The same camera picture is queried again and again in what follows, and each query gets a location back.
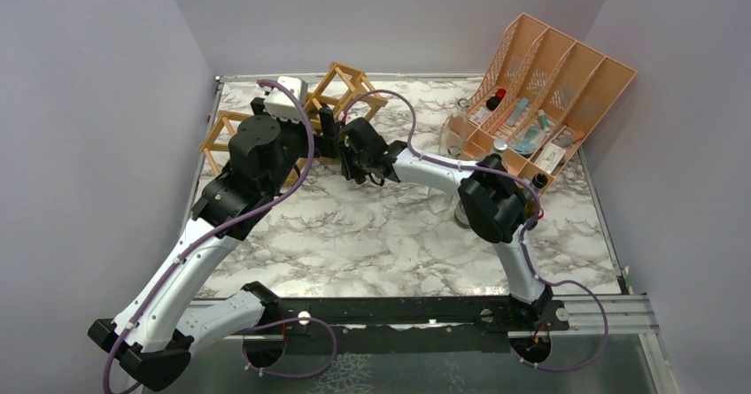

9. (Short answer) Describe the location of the light blue pen case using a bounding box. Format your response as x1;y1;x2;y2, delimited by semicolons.
506;97;529;127

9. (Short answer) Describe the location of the green wine bottle far right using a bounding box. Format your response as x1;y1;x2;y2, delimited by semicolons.
523;173;549;219

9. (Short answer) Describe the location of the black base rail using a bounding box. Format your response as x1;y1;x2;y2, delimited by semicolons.
238;296;569;359

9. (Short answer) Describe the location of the green white glue tube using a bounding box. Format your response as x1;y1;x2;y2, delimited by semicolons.
538;109;551;132

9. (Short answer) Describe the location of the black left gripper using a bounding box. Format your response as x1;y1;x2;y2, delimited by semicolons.
253;97;340;197

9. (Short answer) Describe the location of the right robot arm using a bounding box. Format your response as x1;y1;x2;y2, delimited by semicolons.
316;107;553;329

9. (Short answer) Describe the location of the clear bottle silver cap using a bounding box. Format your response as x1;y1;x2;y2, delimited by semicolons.
492;138;508;156

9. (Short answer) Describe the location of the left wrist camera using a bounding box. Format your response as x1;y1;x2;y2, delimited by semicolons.
264;75;307;122

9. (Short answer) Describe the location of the red black small bottle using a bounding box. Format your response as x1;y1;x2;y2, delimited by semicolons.
485;89;507;112

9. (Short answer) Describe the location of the red white small box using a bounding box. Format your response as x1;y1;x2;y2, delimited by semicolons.
469;107;492;126

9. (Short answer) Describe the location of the peach plastic file organizer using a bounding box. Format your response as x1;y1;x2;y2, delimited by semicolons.
461;13;637;182

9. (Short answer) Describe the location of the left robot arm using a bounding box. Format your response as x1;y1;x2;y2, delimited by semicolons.
88;114;315;393

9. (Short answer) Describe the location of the white card package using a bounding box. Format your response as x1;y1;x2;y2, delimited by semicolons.
534;143;567;174

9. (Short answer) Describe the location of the clear square glass bottle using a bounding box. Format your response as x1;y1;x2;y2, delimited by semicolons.
438;98;473;158

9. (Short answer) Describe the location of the blue tape dispenser pack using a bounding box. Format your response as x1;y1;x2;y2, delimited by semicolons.
509;124;547;158

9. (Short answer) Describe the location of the wooden wine rack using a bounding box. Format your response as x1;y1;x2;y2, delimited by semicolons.
199;62;375;175

